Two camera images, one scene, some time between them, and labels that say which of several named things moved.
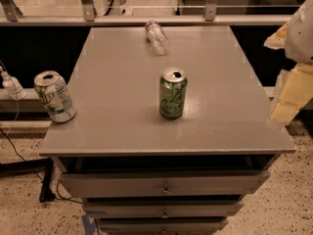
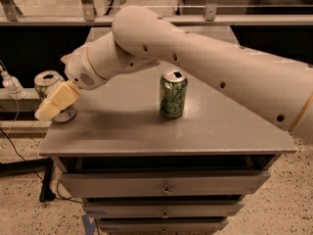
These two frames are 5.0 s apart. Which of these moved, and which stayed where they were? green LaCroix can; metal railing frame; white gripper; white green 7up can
Moved: white gripper
Stayed: white green 7up can; metal railing frame; green LaCroix can
